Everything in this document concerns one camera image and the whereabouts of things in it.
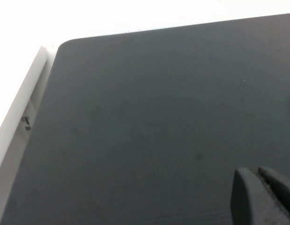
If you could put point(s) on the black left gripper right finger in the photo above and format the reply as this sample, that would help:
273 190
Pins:
282 194

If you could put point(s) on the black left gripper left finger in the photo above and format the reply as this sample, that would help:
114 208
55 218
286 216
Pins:
248 201

